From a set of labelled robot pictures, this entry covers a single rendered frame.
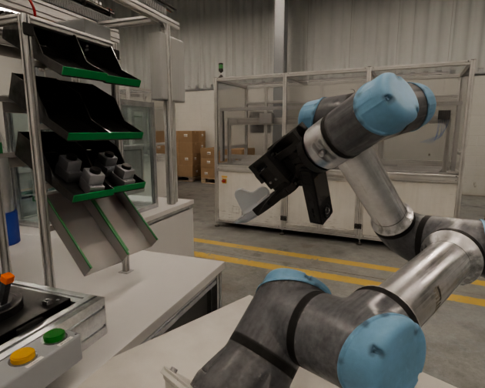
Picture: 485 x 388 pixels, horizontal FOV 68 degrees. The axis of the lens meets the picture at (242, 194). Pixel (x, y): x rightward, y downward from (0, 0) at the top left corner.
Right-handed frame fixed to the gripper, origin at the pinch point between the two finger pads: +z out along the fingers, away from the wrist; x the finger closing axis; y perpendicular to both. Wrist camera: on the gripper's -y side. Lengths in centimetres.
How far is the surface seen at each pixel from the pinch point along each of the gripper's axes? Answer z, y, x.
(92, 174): 40, 32, 3
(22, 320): 40, 14, 38
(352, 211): 218, -135, -291
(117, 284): 72, 4, 9
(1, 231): 66, 38, 24
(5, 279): 36, 23, 35
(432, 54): 211, -106, -813
